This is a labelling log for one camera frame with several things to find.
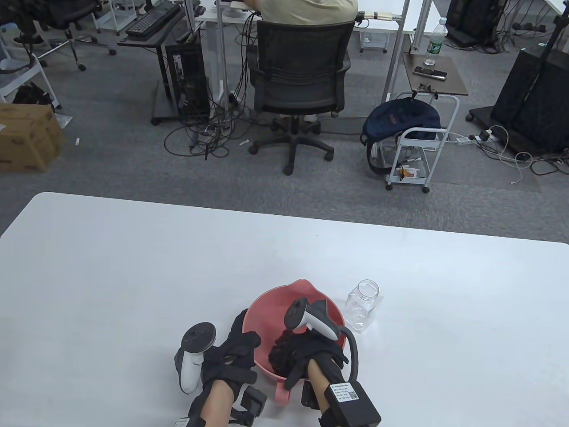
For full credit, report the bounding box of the grey white controller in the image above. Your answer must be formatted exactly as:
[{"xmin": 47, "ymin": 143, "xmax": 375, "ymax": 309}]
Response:
[
  {"xmin": 174, "ymin": 322, "xmax": 217, "ymax": 395},
  {"xmin": 284, "ymin": 298, "xmax": 345, "ymax": 342}
]

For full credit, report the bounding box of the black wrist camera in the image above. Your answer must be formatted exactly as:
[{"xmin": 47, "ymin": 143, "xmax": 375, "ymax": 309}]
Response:
[
  {"xmin": 229, "ymin": 385, "xmax": 268, "ymax": 425},
  {"xmin": 301, "ymin": 382, "xmax": 321, "ymax": 409}
]

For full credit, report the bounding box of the pink salad bowl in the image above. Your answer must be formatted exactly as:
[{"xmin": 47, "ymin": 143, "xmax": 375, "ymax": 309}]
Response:
[{"xmin": 244, "ymin": 279, "xmax": 347, "ymax": 404}]

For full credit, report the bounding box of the black keyboard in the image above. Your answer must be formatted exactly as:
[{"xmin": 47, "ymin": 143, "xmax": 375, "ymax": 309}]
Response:
[{"xmin": 125, "ymin": 4, "xmax": 182, "ymax": 37}]

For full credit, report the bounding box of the brown cardboard box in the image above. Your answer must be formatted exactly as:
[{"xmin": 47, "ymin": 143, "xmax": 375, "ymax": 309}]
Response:
[{"xmin": 0, "ymin": 103, "xmax": 67, "ymax": 173}]

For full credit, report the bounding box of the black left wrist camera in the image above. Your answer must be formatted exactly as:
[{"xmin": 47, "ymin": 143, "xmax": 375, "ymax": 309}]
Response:
[{"xmin": 229, "ymin": 385, "xmax": 268, "ymax": 425}]

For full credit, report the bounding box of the grey right wrist cable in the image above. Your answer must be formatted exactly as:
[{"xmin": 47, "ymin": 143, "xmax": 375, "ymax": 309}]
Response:
[{"xmin": 340, "ymin": 327, "xmax": 360, "ymax": 383}]

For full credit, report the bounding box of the black swivel chair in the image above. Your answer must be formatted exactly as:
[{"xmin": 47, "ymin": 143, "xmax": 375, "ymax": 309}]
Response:
[{"xmin": 0, "ymin": 0, "xmax": 117, "ymax": 72}]

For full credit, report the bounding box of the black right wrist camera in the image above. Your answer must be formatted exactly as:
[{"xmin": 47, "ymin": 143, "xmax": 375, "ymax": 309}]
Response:
[{"xmin": 301, "ymin": 382, "xmax": 321, "ymax": 409}]

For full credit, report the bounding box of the white power strip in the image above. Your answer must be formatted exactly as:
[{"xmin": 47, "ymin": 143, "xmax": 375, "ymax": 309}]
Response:
[{"xmin": 453, "ymin": 133, "xmax": 495, "ymax": 145}]

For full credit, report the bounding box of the grey white right controller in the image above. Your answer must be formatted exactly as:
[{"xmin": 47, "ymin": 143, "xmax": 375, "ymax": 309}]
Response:
[{"xmin": 284, "ymin": 298, "xmax": 345, "ymax": 342}]

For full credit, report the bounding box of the brown side table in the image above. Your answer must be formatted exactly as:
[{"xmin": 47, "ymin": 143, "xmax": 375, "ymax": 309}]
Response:
[{"xmin": 402, "ymin": 52, "xmax": 470, "ymax": 97}]

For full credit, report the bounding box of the black mesh office chair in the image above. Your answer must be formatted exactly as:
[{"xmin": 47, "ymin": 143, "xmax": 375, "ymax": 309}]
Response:
[{"xmin": 248, "ymin": 20, "xmax": 356, "ymax": 175}]

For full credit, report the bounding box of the black stand pole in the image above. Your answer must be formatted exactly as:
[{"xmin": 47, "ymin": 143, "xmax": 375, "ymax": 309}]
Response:
[{"xmin": 516, "ymin": 13, "xmax": 569, "ymax": 129}]

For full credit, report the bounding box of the person's left forearm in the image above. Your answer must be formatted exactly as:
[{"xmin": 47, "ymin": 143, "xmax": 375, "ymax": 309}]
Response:
[{"xmin": 198, "ymin": 379, "xmax": 235, "ymax": 427}]

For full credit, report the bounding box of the black computer tower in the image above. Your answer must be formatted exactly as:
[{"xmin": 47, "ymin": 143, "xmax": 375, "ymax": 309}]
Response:
[{"xmin": 165, "ymin": 40, "xmax": 210, "ymax": 119}]

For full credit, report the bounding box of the tangle of black cables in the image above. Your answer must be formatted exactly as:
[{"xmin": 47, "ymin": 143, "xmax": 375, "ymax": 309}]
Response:
[{"xmin": 164, "ymin": 89, "xmax": 250, "ymax": 161}]

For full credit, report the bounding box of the white rolling cart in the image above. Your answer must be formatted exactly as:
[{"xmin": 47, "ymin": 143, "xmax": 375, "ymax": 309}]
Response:
[{"xmin": 386, "ymin": 91, "xmax": 460, "ymax": 193}]

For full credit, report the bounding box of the grey white left controller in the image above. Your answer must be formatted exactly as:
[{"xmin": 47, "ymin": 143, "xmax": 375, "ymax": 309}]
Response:
[{"xmin": 174, "ymin": 322, "xmax": 217, "ymax": 395}]

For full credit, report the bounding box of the white floor cable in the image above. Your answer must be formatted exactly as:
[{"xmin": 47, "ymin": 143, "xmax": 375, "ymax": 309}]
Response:
[{"xmin": 488, "ymin": 126, "xmax": 535, "ymax": 185}]

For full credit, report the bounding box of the clear plastic jar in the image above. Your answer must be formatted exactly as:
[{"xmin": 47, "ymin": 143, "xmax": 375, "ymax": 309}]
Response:
[{"xmin": 346, "ymin": 279, "xmax": 384, "ymax": 334}]

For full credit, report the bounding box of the dark rolling keyboard stand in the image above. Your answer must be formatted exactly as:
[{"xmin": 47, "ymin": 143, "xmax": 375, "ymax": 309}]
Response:
[{"xmin": 117, "ymin": 4, "xmax": 201, "ymax": 125}]

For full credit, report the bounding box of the navy blue backpack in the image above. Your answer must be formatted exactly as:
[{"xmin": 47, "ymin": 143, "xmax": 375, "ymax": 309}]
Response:
[{"xmin": 361, "ymin": 99, "xmax": 441, "ymax": 175}]

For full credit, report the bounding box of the green label water bottle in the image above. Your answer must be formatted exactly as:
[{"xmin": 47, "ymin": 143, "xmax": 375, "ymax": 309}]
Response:
[{"xmin": 424, "ymin": 17, "xmax": 449, "ymax": 67}]

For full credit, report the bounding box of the black smartphone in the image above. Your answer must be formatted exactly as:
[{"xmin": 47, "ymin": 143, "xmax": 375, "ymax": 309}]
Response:
[{"xmin": 413, "ymin": 66, "xmax": 448, "ymax": 81}]

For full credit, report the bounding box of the white metal frame desk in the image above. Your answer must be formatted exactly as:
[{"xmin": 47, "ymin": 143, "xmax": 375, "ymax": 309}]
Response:
[{"xmin": 193, "ymin": 0, "xmax": 434, "ymax": 112}]

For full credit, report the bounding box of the person's right hand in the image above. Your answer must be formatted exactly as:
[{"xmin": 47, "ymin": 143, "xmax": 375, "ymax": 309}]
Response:
[{"xmin": 268, "ymin": 331, "xmax": 350, "ymax": 392}]

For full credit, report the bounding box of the black bag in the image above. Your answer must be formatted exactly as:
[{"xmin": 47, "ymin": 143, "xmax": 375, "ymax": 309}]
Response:
[{"xmin": 12, "ymin": 82, "xmax": 56, "ymax": 110}]

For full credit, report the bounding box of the black right forearm band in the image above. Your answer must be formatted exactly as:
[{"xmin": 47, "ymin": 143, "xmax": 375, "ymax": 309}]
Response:
[{"xmin": 317, "ymin": 380, "xmax": 382, "ymax": 427}]

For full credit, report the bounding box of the person's left hand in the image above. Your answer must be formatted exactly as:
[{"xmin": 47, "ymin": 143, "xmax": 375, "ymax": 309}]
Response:
[{"xmin": 201, "ymin": 308, "xmax": 262, "ymax": 393}]

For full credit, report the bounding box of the person's right forearm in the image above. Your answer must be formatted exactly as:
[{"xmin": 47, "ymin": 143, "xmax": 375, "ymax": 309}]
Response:
[{"xmin": 306, "ymin": 359, "xmax": 338, "ymax": 416}]

